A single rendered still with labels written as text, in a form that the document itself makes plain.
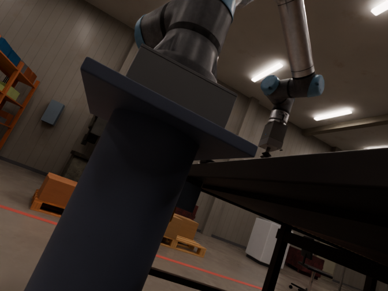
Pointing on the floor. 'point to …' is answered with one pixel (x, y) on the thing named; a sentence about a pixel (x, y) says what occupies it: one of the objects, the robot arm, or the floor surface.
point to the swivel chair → (310, 268)
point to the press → (73, 171)
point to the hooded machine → (263, 242)
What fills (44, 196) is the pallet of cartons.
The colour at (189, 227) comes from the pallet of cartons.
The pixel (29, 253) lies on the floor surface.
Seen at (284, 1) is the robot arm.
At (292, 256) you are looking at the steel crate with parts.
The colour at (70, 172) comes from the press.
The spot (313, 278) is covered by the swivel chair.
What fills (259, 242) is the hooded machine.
